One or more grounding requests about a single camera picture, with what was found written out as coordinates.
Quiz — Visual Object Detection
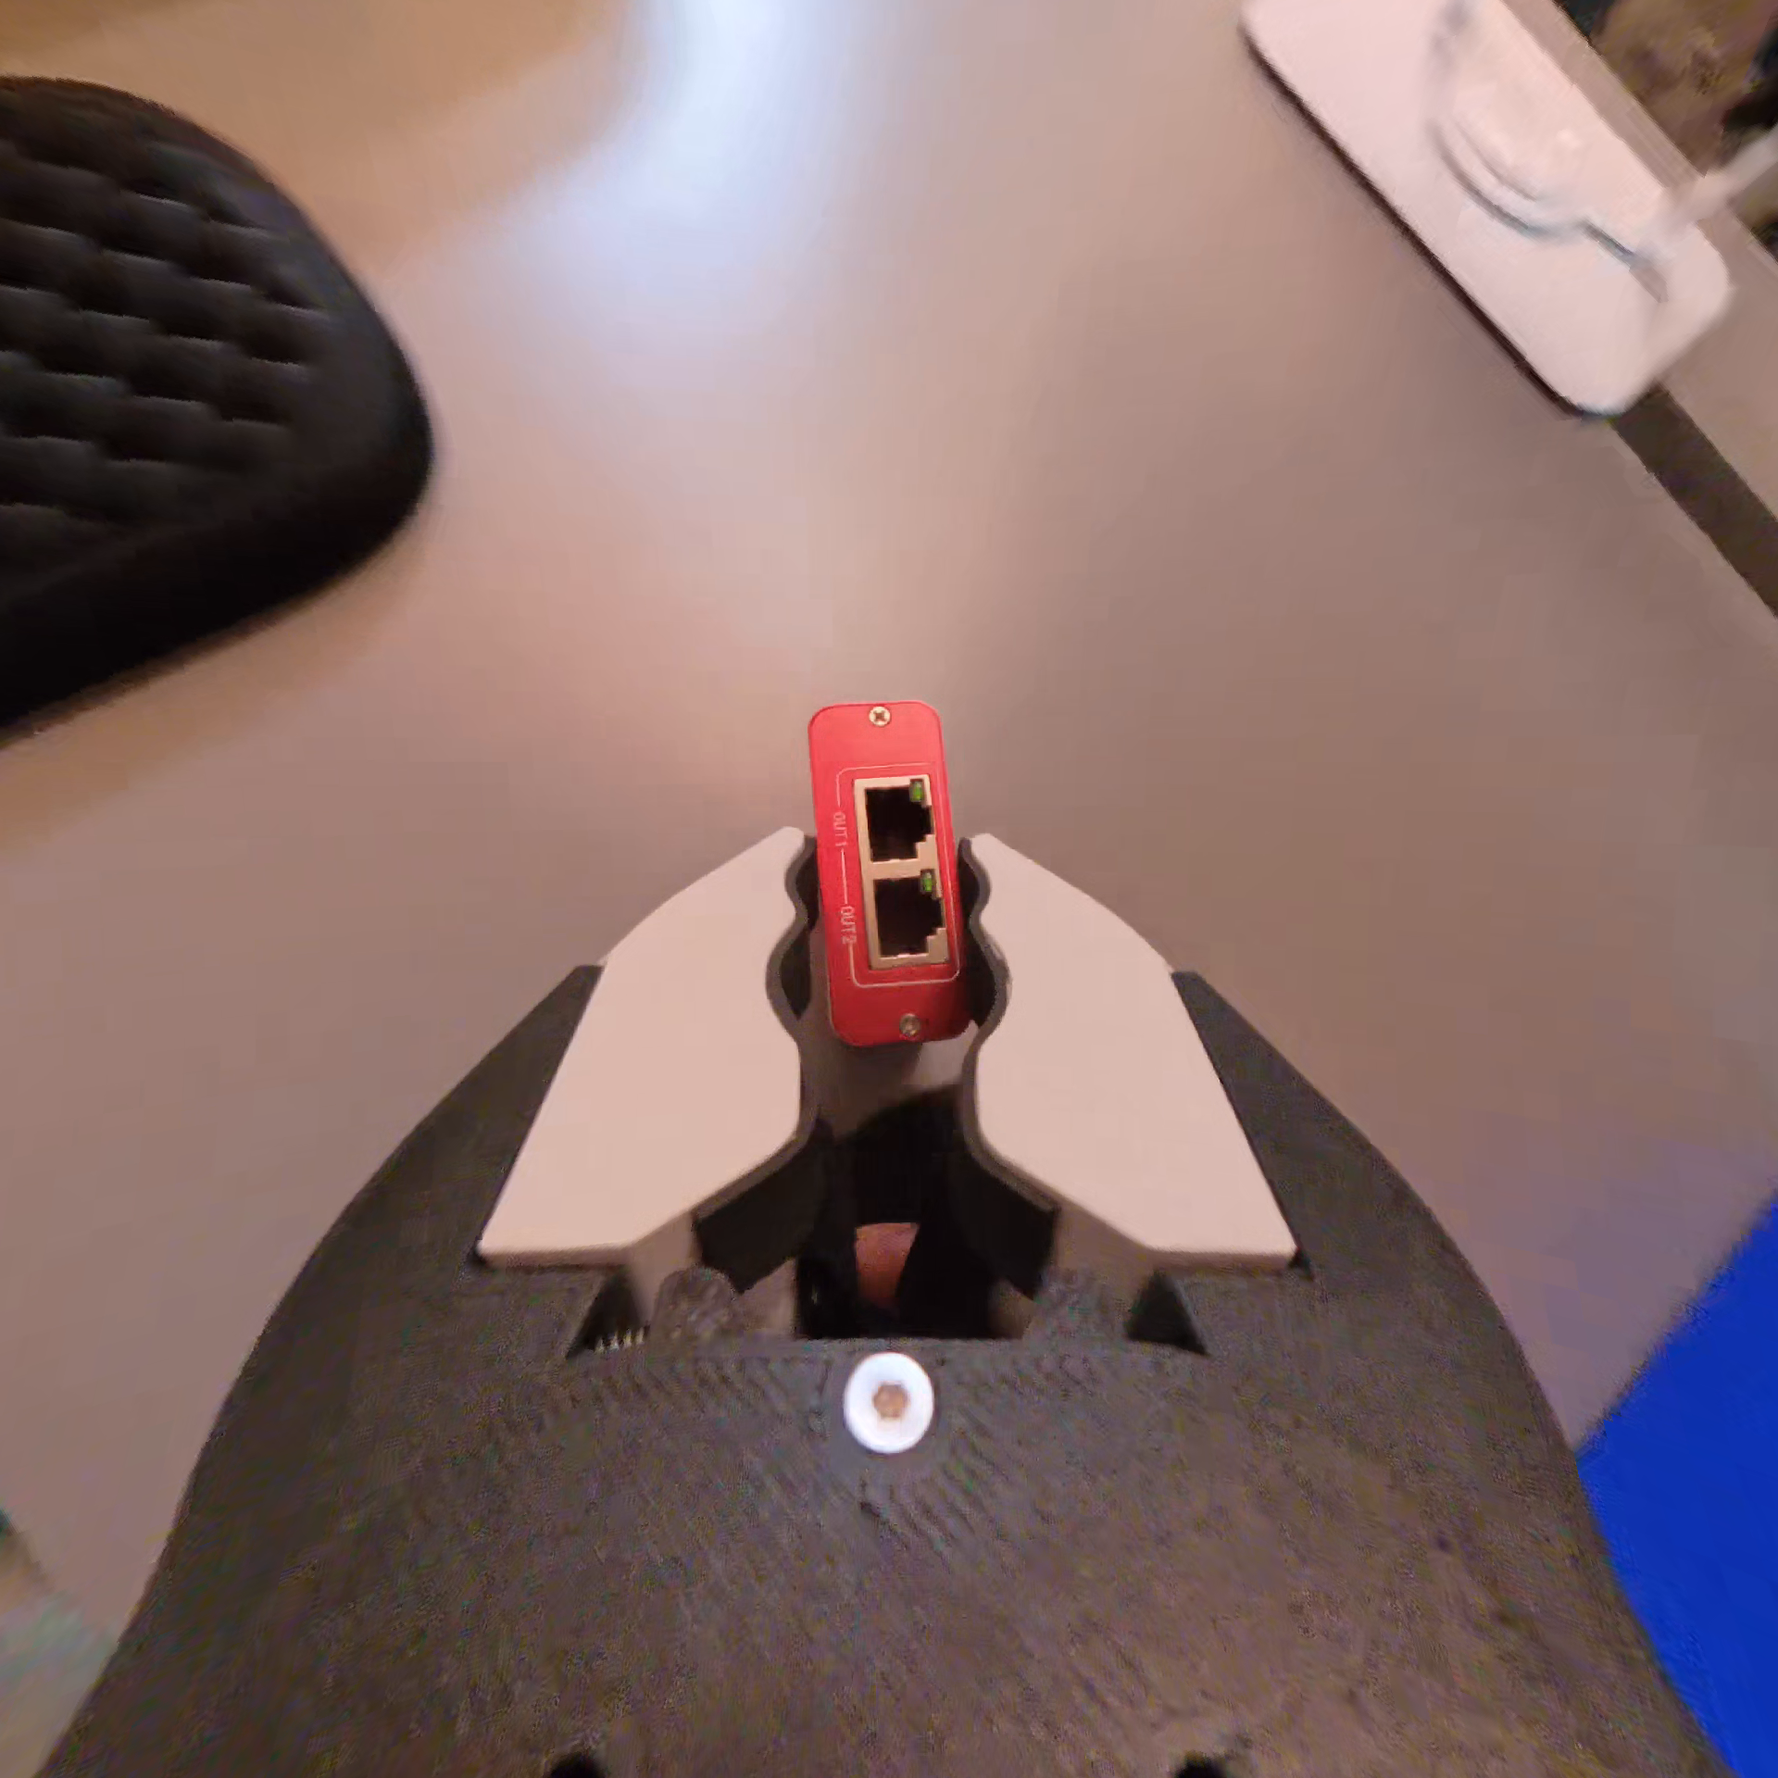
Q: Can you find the blue plastic bin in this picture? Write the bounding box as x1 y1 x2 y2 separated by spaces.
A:
1577 1200 1778 1778

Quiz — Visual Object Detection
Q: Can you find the black mesh pad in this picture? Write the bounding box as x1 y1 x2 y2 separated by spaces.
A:
0 76 436 731

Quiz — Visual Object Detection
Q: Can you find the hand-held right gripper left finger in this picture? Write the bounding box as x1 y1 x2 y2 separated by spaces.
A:
475 830 826 1301

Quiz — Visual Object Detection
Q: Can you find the instruction sign on white stand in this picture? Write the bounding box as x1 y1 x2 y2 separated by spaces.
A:
1241 0 1778 416

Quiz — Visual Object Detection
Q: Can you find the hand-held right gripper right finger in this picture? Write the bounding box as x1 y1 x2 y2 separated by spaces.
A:
959 835 1299 1277

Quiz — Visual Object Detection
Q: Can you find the red ethernet splitter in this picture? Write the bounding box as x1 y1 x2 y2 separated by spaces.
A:
808 702 970 1049

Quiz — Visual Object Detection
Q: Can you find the grey desk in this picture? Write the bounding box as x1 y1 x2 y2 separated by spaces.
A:
0 0 1778 1668

